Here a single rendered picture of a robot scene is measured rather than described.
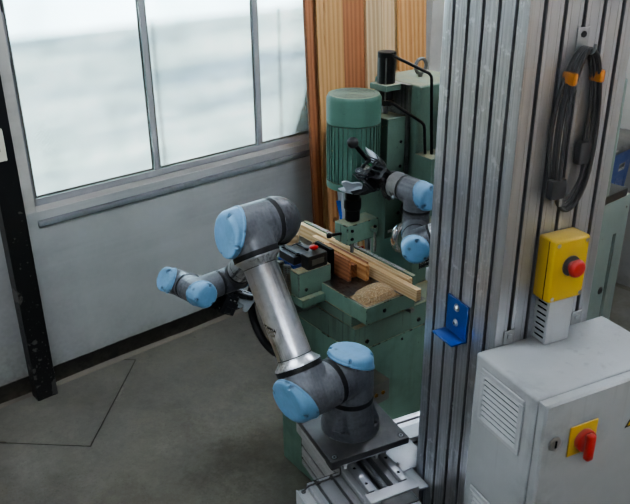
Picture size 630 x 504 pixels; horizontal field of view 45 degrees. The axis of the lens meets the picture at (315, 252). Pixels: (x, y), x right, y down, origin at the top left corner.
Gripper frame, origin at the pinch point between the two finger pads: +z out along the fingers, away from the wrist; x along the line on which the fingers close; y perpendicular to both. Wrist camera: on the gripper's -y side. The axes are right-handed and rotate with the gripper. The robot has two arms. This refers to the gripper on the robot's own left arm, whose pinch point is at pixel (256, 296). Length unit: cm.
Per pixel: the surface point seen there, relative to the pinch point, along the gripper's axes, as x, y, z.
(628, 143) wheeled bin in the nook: -18, -123, 201
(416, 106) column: 9, -76, 23
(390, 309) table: 26.0, -12.8, 32.0
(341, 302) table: 13.5, -8.3, 22.9
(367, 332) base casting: 20.6, -2.4, 32.4
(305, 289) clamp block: 3.3, -7.2, 15.4
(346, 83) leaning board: -129, -97, 109
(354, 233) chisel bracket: 2.4, -30.3, 26.9
